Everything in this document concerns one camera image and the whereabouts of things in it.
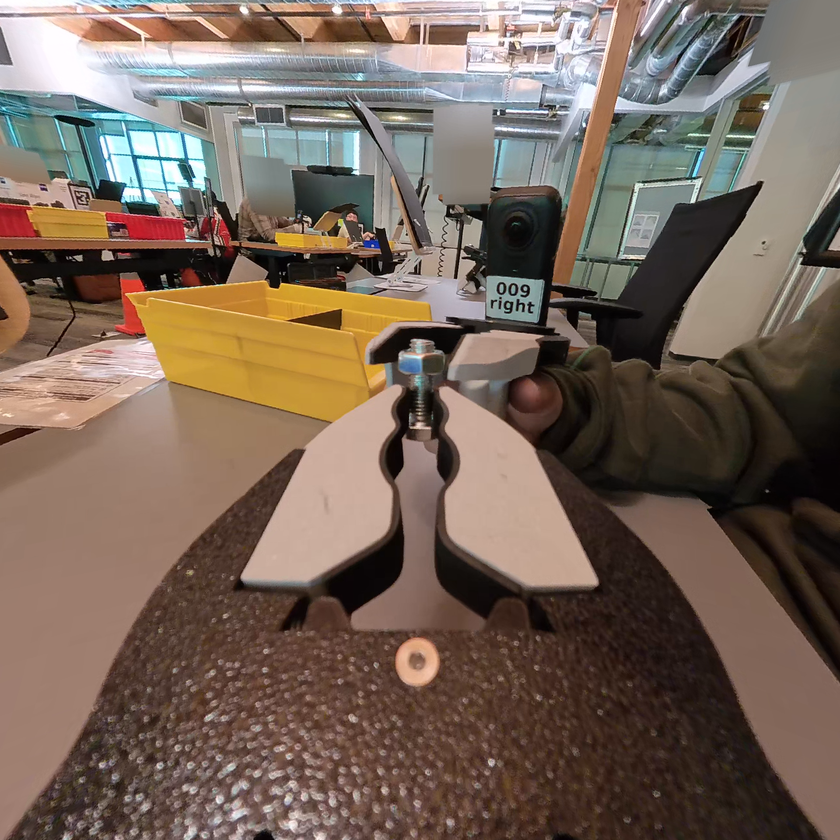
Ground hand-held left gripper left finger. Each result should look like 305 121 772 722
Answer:
239 385 405 615

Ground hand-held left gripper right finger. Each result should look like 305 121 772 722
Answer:
433 386 601 619

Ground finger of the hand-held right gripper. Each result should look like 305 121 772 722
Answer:
449 331 546 431
364 320 464 390

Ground silver hex nut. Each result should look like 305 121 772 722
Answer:
398 351 448 389

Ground silver hex bolt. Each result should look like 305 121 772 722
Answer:
406 338 435 442

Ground yellow plastic bin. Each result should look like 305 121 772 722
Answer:
126 281 434 423

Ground person's right forearm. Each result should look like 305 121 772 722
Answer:
537 281 840 509

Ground grey desk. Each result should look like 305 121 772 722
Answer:
0 274 840 840

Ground person's right hand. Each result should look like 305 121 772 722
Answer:
507 367 565 448

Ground black-backed document stand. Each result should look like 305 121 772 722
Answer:
346 97 442 291

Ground black office chair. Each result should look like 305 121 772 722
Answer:
550 182 764 371

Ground black display screen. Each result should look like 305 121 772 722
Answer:
292 169 375 231

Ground grey notice board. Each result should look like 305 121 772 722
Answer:
617 176 704 261

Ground orange traffic cone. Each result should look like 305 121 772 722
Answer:
115 272 148 336

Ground long red storage bin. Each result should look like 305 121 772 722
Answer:
105 212 187 241

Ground laminated printed sheet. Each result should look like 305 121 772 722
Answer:
0 338 165 431

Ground person's dark olive clothing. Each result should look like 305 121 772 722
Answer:
712 497 840 680

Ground long wooden work table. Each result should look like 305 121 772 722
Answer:
0 236 217 290

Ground small yellow storage bin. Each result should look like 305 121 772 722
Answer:
28 206 110 239

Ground wooden document holder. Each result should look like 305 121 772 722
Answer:
0 256 32 355

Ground wooden post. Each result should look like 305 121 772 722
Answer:
553 0 645 266

